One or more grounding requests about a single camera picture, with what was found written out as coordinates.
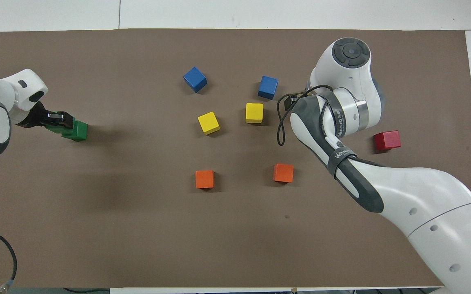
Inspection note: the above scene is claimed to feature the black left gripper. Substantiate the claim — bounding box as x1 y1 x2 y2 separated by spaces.
16 102 75 129

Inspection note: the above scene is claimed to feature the green wooden cube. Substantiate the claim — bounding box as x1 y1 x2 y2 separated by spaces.
45 121 76 136
61 120 89 142

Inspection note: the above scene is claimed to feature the red wooden cube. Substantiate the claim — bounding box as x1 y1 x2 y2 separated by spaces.
373 130 402 152

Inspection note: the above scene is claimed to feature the blue wooden cube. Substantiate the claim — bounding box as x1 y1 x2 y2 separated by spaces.
183 66 208 93
258 75 279 100

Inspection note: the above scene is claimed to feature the yellow wooden cube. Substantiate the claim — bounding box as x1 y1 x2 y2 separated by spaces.
197 111 221 136
245 102 264 124

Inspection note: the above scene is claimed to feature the orange wooden cube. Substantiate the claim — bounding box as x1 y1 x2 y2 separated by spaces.
273 163 294 183
195 170 216 189

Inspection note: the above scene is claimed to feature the brown table mat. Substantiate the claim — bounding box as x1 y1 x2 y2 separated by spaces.
0 28 471 289

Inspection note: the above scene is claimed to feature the black floor cable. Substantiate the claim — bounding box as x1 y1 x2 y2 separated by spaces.
63 287 110 293

